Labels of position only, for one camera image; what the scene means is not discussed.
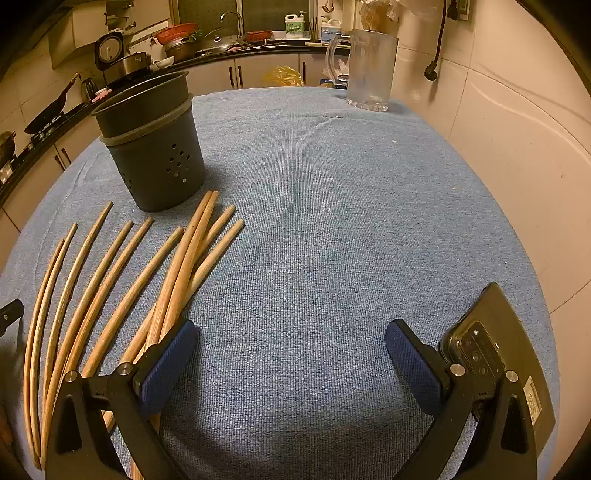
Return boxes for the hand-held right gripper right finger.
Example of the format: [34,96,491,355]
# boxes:
[385,318,539,480]

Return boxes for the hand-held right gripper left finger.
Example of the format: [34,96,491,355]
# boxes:
[45,319,200,480]

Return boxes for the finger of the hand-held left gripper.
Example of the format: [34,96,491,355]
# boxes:
[0,299,24,337]

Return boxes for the row of wooden chopsticks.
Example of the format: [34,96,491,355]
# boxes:
[23,190,245,480]

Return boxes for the dark grey utensil holder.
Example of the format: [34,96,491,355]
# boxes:
[91,70,207,213]

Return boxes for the black smartphone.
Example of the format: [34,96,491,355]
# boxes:
[438,281,557,462]

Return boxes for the blue tablecloth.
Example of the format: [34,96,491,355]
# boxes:
[0,88,561,480]

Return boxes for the dark lidded pot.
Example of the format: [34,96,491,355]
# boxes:
[0,131,17,169]

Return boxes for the black frying pan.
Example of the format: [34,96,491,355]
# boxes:
[24,73,80,136]

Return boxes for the rice cooker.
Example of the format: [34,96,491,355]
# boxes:
[95,31,149,78]

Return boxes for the clear glass jug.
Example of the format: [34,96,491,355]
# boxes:
[325,29,399,112]

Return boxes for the beige kitchen base cabinets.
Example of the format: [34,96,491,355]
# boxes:
[0,52,349,252]

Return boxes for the yellow plastic bag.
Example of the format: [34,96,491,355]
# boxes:
[267,65,305,88]

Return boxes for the steel pot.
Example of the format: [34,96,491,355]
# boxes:
[164,38,206,62]

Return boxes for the glass pot lid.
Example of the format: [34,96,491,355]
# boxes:
[196,28,235,54]

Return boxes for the red basin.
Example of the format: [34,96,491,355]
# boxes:
[154,23,200,45]

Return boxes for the chrome faucet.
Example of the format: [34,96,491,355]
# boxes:
[220,11,245,38]

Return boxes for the clear hanging plastic bag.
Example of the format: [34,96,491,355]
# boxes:
[359,0,402,32]

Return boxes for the green label detergent bottle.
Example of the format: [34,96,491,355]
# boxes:
[284,11,309,38]

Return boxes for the dark kitchen window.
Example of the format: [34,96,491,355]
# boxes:
[171,0,319,38]

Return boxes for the black power cable with plug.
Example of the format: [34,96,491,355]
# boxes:
[424,0,451,84]

